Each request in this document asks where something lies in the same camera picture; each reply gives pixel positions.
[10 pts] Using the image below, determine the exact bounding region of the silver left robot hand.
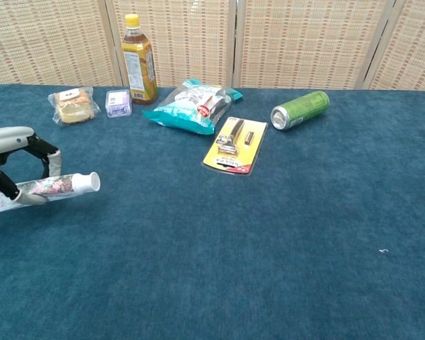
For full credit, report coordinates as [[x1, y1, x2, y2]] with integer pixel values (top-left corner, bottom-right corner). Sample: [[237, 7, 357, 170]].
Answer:
[[0, 126, 62, 206]]

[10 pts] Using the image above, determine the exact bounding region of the floral white toothpaste tube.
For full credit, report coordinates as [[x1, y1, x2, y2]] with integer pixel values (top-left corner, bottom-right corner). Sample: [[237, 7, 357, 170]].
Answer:
[[0, 171, 101, 216]]

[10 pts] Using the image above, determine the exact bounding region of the wrapped sandwich packet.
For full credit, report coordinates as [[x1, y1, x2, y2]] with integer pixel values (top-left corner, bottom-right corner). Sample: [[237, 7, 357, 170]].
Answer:
[[47, 86, 102, 125]]

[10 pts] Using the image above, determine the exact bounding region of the small purple box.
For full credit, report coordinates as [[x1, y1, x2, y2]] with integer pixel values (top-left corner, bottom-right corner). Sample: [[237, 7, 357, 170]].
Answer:
[[105, 89, 133, 119]]

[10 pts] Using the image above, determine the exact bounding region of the yellow-capped tea bottle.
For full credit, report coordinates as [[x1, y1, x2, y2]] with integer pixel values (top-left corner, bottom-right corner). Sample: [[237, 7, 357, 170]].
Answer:
[[121, 13, 159, 106]]

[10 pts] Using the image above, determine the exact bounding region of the teal snack bag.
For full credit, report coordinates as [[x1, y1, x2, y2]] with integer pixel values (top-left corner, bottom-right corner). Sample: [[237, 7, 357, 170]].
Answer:
[[142, 79, 244, 136]]

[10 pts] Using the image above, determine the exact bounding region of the yellow razor blister pack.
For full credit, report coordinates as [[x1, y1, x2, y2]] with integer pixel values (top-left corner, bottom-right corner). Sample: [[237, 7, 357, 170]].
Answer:
[[202, 116, 269, 176]]

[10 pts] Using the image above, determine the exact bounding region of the blue table cloth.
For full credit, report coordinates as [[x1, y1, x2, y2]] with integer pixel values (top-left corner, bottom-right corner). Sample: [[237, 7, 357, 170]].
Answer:
[[0, 84, 425, 340]]

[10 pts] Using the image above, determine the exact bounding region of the green drink can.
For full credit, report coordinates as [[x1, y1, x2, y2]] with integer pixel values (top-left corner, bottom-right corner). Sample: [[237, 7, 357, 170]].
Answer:
[[270, 90, 331, 131]]

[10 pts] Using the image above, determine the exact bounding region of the bamboo folding screen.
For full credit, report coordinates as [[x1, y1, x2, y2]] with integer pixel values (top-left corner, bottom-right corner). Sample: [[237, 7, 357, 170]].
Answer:
[[0, 0, 425, 91]]

